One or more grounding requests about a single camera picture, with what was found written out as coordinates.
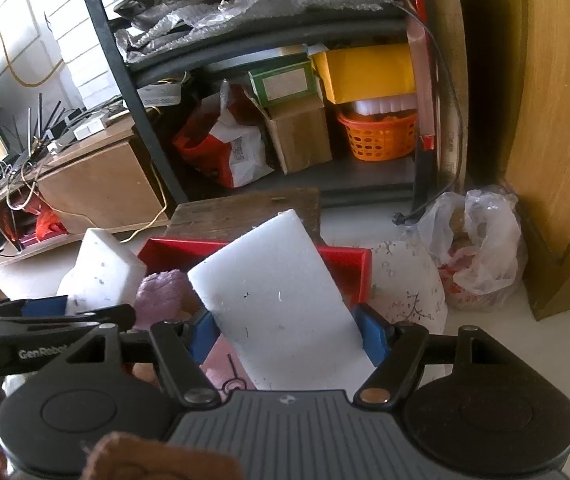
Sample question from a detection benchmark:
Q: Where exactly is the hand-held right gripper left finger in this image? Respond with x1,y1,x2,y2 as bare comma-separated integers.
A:
65,309,222,407

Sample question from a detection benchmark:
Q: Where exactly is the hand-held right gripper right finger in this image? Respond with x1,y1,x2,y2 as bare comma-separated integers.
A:
352,303,513,408

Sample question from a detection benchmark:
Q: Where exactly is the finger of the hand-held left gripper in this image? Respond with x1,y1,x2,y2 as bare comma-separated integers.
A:
0,296,68,323
0,306,136,338

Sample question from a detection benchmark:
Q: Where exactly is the white foam sponge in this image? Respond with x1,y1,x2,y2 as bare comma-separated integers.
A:
187,208,390,392
56,227,146,317

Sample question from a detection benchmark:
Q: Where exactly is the purple towel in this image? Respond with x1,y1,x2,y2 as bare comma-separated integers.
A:
135,270,200,331

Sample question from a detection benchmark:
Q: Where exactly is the red box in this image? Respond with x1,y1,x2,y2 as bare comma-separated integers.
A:
137,238,373,311

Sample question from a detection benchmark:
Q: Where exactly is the floral tablecloth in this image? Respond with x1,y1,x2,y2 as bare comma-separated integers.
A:
365,240,450,336

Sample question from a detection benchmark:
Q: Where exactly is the wooden stool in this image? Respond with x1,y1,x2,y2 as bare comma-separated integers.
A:
165,187,322,248

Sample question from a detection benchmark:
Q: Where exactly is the brown fuzzy cloth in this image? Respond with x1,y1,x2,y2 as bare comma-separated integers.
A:
0,427,244,480

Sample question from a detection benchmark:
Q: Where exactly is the wooden television cabinet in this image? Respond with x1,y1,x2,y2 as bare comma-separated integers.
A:
0,120,170,268

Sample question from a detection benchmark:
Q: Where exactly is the clear plastic bag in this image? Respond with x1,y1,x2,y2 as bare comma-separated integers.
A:
400,185,528,311

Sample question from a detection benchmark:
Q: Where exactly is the black router with antennas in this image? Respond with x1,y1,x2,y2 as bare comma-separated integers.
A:
12,92,66,161

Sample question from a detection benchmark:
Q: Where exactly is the white power adapter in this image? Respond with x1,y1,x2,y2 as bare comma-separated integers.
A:
72,119,106,141

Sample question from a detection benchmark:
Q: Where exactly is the red and white plastic bag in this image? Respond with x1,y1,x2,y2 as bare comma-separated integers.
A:
172,79,276,190

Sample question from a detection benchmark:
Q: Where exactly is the orange plastic basket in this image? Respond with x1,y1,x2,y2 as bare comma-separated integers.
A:
336,107,420,162

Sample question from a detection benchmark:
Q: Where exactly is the cardboard box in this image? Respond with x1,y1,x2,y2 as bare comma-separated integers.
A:
245,87,334,176

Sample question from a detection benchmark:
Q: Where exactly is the stack of white cups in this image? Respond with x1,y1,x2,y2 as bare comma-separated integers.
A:
352,94,416,117

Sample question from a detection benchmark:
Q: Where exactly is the black shelf rack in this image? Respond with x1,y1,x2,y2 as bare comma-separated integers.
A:
72,0,440,208

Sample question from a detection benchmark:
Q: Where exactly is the yellow box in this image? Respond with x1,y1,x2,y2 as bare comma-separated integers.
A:
312,42,418,106

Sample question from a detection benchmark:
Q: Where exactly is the green box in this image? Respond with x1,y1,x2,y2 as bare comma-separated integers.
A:
248,59,322,107

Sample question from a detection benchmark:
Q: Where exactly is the wooden wardrobe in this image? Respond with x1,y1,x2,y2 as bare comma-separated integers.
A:
457,0,570,321

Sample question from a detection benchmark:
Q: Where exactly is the black wok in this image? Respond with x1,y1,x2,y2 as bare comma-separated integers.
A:
114,0,153,20

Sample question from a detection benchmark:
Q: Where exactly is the bubble wrap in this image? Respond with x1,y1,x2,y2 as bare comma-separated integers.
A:
114,0,406,63

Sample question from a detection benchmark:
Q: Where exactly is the yellow cable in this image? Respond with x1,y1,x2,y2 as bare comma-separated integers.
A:
0,0,66,88

